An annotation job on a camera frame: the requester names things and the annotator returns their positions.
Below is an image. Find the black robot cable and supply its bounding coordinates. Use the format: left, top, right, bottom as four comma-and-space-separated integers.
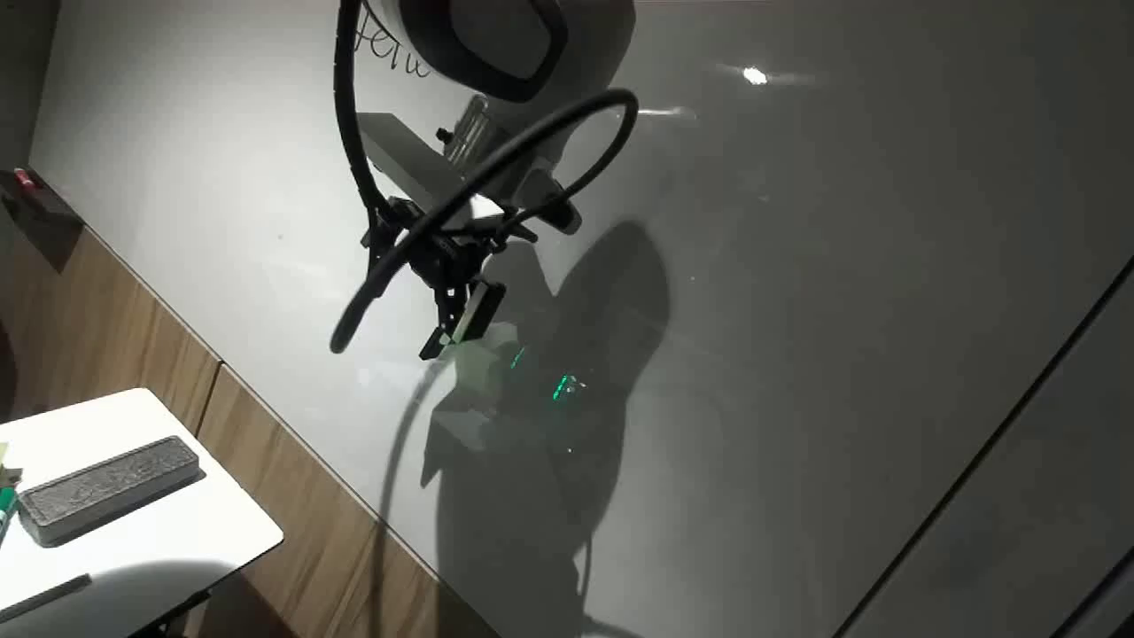
326, 0, 640, 359

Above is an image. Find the dark box with red light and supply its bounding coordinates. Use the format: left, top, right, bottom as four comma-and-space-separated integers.
0, 163, 89, 277

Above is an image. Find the black pen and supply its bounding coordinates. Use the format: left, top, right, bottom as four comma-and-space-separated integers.
0, 569, 95, 627

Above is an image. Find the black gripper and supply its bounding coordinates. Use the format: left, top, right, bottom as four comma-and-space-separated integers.
362, 191, 584, 364

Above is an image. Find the small white table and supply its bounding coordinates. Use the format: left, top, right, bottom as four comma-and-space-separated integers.
0, 384, 287, 638

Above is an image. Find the green whiteboard marker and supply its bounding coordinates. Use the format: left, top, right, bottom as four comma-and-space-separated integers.
0, 461, 25, 542

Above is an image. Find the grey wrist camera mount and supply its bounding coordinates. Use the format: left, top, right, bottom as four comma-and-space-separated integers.
355, 97, 503, 221

